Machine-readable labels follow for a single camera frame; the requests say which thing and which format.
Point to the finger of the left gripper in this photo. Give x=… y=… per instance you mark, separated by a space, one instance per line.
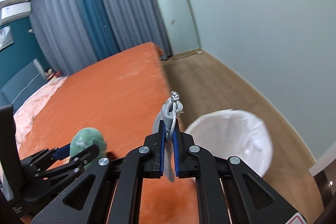
x=74 y=167
x=47 y=157

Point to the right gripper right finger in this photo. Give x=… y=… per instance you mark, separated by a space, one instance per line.
x=228 y=190

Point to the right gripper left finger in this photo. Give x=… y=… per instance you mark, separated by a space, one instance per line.
x=109 y=191

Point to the green plush toy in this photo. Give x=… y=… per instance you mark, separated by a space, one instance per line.
x=85 y=138

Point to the grey fabric scrap with cord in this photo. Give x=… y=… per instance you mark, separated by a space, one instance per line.
x=169 y=113

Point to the white lined trash bin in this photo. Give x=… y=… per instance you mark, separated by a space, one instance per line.
x=227 y=133

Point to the pink floral bed sheet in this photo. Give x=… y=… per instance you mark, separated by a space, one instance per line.
x=26 y=114

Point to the blue padded headboard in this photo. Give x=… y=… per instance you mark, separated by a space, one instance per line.
x=23 y=85

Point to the toys on nightstand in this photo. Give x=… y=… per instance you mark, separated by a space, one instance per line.
x=51 y=74

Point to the orange velvet bed blanket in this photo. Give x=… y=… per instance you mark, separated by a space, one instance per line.
x=120 y=96

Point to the white air conditioner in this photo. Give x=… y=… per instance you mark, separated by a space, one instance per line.
x=15 y=12

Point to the grey and blue curtains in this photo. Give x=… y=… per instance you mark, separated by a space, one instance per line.
x=74 y=34

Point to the standing floor mirror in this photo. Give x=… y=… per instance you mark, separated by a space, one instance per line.
x=178 y=19

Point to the framed wall picture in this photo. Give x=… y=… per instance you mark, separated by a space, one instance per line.
x=6 y=37

